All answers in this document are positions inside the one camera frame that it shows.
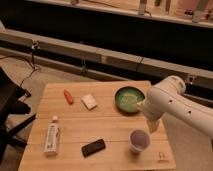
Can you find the black chair base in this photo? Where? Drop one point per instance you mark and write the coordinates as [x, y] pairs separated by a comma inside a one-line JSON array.
[[10, 104]]

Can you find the green ceramic bowl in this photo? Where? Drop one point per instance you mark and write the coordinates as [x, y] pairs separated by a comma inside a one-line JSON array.
[[126, 99]]

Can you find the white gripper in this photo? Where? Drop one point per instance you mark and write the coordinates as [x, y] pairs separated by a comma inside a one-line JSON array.
[[152, 125]]

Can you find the orange carrot toy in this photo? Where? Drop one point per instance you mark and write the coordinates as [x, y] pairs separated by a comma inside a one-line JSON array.
[[68, 97]]

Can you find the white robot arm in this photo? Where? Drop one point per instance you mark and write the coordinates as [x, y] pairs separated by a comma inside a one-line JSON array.
[[167, 97]]

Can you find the white sponge block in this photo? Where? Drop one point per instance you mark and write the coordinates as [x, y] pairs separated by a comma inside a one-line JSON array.
[[89, 101]]

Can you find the white tube with cap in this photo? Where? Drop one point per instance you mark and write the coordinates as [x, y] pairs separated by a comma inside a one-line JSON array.
[[52, 137]]

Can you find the wooden table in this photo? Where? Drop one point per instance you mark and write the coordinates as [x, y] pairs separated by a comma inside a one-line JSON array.
[[79, 126]]

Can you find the black smartphone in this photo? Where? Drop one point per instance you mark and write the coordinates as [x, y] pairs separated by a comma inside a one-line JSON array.
[[93, 147]]

